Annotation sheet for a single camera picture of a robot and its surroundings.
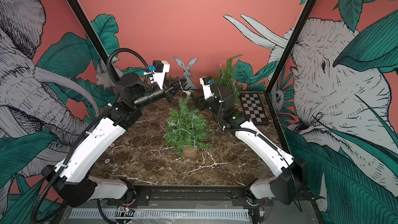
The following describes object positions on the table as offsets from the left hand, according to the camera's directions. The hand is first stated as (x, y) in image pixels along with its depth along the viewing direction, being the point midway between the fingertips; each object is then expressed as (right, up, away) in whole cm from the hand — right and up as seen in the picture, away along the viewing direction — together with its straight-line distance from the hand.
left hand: (184, 78), depth 57 cm
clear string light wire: (+16, +6, +25) cm, 31 cm away
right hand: (+3, -3, +13) cm, 14 cm away
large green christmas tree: (0, -20, +8) cm, 22 cm away
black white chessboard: (+43, -13, +51) cm, 67 cm away
